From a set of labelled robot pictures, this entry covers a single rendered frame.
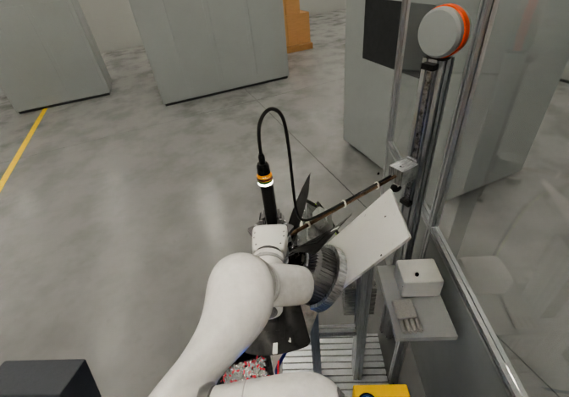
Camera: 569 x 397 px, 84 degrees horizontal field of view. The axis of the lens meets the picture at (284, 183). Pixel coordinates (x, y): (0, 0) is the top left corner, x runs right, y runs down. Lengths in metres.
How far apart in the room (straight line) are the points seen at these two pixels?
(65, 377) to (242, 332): 0.86
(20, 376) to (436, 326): 1.42
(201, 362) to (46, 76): 7.89
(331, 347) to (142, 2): 5.56
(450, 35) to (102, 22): 12.26
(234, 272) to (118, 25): 12.64
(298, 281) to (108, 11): 12.49
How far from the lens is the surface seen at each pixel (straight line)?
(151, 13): 6.21
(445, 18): 1.20
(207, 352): 0.38
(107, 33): 12.98
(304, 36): 9.19
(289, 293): 0.67
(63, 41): 7.93
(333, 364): 2.24
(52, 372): 1.24
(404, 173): 1.31
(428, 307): 1.57
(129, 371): 2.64
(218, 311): 0.39
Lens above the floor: 2.14
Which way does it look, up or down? 36 degrees down
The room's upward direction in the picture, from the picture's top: 7 degrees counter-clockwise
